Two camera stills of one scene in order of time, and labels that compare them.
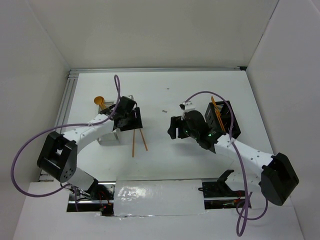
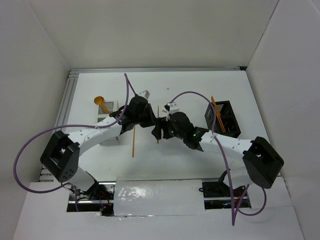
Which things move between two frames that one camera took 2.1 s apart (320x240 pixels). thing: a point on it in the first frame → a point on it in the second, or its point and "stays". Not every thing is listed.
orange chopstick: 142,137 → 158,116
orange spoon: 100,100 stays
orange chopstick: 133,144 stays
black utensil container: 226,115 stays
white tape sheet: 136,198 stays
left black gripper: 137,122 → 151,121
